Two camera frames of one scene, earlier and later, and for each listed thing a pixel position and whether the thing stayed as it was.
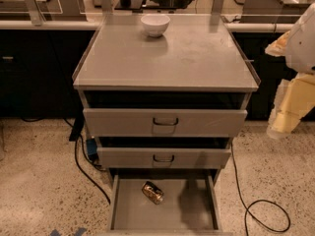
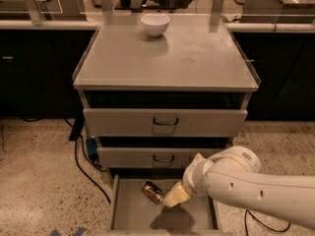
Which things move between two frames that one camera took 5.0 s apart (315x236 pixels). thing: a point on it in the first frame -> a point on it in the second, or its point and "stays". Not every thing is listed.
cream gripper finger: x=278 y=47 -> x=198 y=159
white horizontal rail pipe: x=247 y=28 stays
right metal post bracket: x=218 y=0 stays
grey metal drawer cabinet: x=164 y=111 stays
